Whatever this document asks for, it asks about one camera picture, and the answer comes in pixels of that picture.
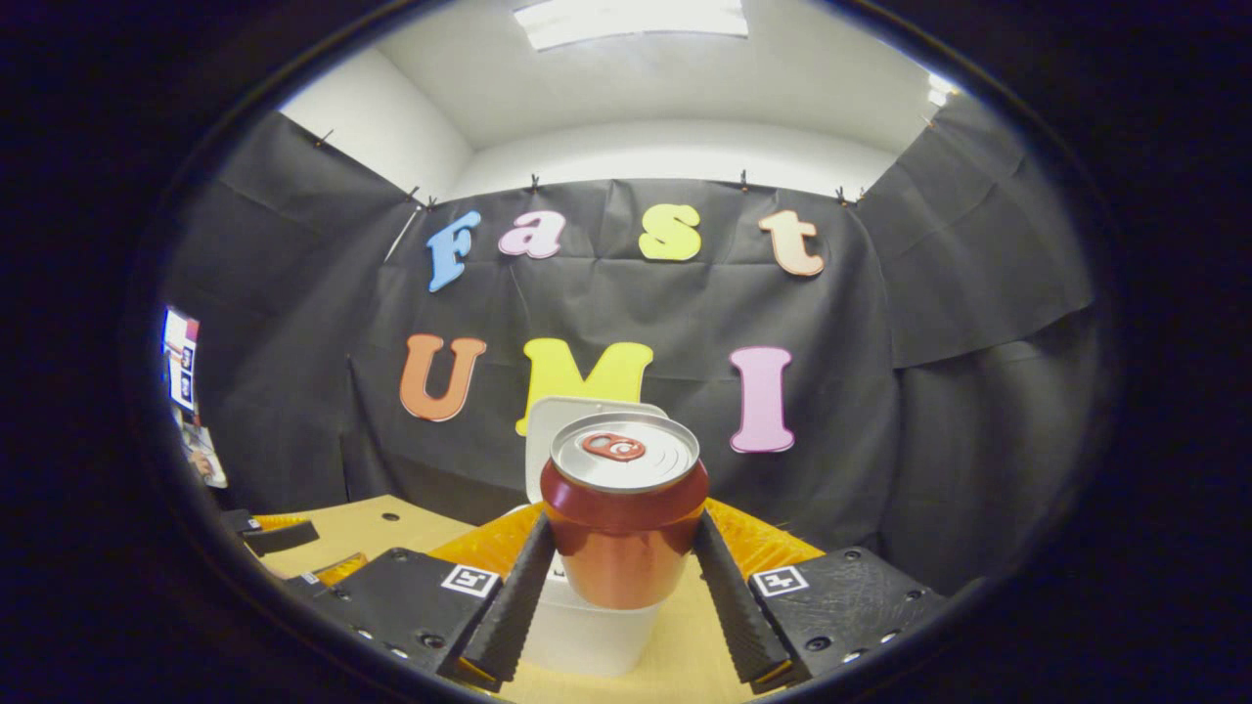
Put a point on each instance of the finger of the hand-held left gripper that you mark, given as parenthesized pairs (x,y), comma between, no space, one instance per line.
(328,579)
(279,536)

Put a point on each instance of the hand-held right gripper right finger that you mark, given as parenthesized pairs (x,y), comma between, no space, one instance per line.
(734,606)

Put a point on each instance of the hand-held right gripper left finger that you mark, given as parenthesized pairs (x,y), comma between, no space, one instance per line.
(514,606)

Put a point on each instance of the white desktop garbage bin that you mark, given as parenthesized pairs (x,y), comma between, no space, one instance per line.
(587,636)

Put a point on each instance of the red pop can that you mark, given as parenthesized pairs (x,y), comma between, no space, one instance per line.
(626,548)

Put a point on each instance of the wooden desktop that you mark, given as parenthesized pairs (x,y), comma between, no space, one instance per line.
(372,528)

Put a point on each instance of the computer monitor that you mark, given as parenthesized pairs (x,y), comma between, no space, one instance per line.
(182,362)

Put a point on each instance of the black backdrop cloth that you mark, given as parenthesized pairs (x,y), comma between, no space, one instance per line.
(851,440)

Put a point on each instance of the small ceiling light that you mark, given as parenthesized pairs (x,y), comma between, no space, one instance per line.
(941,90)

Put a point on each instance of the long ceiling light panel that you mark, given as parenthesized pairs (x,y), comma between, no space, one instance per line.
(631,22)

